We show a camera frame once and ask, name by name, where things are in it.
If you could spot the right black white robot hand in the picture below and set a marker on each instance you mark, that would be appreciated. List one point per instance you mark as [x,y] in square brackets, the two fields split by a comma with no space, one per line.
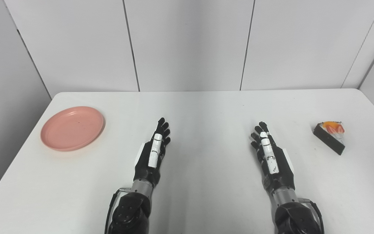
[273,162]

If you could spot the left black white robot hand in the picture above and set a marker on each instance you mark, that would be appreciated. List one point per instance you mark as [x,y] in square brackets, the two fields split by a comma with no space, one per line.
[151,156]

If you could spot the chocolate cake slice with fruit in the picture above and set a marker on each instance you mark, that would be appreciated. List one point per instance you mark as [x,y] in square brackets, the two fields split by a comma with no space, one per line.
[331,136]

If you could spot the pink round plate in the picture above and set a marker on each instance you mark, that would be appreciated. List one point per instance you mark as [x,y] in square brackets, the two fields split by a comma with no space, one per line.
[72,128]

